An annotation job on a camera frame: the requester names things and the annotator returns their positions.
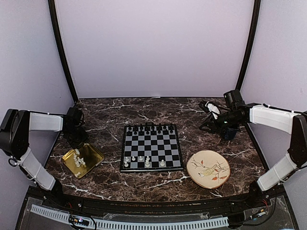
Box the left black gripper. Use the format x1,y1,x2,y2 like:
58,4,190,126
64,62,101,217
63,127,88,149

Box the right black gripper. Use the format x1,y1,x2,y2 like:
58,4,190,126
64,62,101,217
200,110,241,134

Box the gold square tray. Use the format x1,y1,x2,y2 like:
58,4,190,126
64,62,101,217
62,143,105,179

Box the black grey chessboard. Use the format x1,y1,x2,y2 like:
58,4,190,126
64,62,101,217
120,123,184,173

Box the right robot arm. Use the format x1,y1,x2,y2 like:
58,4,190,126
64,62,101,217
199,90,307,208

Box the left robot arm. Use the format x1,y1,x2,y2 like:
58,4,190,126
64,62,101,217
0,107,88,209

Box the dark blue mug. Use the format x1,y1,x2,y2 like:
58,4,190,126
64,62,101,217
221,127,239,140

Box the cream plate with bird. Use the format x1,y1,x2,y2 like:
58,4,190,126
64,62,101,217
187,150,231,189

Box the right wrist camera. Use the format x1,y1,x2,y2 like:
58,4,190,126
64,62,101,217
199,101,221,119

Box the white slotted cable duct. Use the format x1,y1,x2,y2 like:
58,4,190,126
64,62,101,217
30,205,229,230

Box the right black frame post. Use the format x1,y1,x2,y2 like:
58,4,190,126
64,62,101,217
235,0,261,91

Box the black frame post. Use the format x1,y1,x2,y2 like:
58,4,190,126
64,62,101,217
48,0,79,103
235,0,261,91

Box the left black frame post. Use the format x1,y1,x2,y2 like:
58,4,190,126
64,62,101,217
48,0,79,103

